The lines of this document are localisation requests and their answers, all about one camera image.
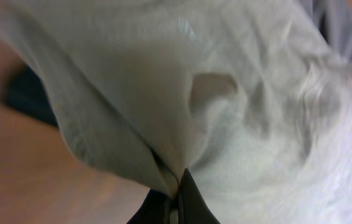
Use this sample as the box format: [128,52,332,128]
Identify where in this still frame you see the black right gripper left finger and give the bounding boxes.
[127,190,171,224]

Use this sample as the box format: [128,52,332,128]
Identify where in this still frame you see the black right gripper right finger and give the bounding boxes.
[177,169,220,224]

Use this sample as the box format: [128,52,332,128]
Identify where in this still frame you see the beige khaki shorts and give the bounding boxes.
[0,0,352,223]

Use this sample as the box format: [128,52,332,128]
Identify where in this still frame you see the black garment with red trim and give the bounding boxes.
[4,67,58,128]

